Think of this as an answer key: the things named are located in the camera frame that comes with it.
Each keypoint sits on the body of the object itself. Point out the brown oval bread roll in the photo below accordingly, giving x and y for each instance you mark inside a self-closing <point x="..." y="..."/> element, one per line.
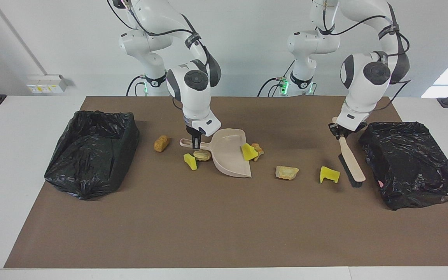
<point x="161" y="143"/>

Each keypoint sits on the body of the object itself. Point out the beige rock piece left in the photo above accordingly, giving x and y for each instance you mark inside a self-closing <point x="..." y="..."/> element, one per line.
<point x="202" y="155"/>

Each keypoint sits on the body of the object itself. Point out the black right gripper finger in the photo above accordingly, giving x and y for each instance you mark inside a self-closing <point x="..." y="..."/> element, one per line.
<point x="196" y="143"/>

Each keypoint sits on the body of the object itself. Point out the black bag covered bin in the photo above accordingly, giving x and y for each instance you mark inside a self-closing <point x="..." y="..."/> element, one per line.
<point x="410" y="163"/>

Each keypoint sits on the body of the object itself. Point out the brown table mat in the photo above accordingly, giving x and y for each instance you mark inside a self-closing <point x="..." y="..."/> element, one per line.
<point x="169" y="233"/>

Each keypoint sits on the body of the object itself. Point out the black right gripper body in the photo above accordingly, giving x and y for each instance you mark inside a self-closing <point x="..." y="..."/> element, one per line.
<point x="193" y="131"/>

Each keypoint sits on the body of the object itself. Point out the small yellow green sponge piece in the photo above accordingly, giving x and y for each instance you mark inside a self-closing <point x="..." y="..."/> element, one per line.
<point x="191" y="162"/>

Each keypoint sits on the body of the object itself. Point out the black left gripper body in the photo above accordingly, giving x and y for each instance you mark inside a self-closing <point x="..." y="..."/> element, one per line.
<point x="348" y="131"/>

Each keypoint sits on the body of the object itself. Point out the ridged golden pastry piece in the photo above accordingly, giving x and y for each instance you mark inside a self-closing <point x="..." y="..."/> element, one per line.
<point x="259" y="149"/>

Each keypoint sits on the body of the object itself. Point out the yellow green sponge wedge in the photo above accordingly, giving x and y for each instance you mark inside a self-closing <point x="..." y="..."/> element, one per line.
<point x="248" y="152"/>

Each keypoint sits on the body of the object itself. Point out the beige plastic dustpan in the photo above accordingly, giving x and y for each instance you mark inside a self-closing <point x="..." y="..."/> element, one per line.
<point x="228" y="155"/>

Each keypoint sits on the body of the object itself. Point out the notched yellow sponge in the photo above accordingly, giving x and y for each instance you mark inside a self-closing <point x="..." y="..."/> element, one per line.
<point x="329" y="174"/>

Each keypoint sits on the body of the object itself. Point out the open bin with black bag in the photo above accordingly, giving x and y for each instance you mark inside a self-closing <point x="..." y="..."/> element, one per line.
<point x="91" y="171"/>

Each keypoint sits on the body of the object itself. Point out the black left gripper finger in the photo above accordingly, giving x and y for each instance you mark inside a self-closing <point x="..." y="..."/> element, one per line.
<point x="333" y="128"/>
<point x="339" y="135"/>

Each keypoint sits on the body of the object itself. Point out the beige hand brush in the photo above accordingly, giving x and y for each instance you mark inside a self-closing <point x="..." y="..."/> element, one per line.
<point x="351" y="159"/>

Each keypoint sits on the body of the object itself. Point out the white wall power outlet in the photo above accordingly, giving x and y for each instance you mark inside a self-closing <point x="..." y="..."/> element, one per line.
<point x="47" y="87"/>

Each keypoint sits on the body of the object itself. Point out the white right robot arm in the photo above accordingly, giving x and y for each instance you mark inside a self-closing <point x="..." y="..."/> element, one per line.
<point x="196" y="101"/>

